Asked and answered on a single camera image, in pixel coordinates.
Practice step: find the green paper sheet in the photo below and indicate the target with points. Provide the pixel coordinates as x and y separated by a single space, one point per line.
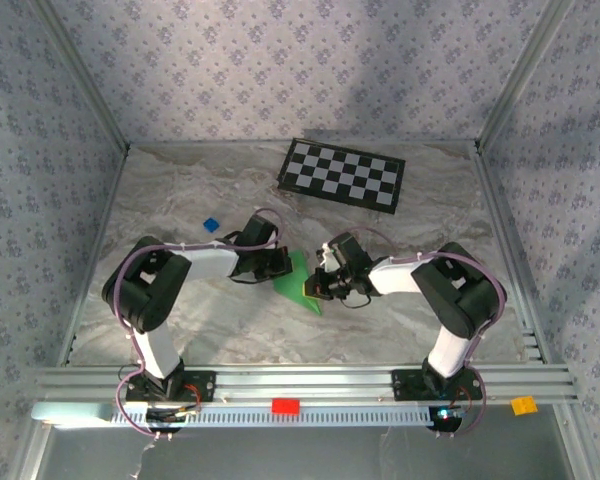
292 286

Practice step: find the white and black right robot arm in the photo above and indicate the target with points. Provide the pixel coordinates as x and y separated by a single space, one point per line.
395 277

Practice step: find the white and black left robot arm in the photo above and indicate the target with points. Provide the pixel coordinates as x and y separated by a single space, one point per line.
210 260

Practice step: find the blue toy brick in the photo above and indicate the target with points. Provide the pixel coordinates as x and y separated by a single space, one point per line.
210 225

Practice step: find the black white checkerboard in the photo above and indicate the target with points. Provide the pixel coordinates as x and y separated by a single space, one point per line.
340 175

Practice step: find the red toy brick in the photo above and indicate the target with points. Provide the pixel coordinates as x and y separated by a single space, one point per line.
285 406

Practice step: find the orange toy brick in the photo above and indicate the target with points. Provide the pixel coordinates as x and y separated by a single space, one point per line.
524 406

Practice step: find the wide aluminium mounting rail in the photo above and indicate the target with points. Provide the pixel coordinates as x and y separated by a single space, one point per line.
305 382

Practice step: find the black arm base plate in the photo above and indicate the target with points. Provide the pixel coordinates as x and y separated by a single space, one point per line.
200 387
405 385

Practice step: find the aluminium frame bar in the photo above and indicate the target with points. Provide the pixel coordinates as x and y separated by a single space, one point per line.
205 144
94 255
509 250

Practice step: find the aluminium frame post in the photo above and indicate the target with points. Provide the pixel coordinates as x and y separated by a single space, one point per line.
519 75
86 75

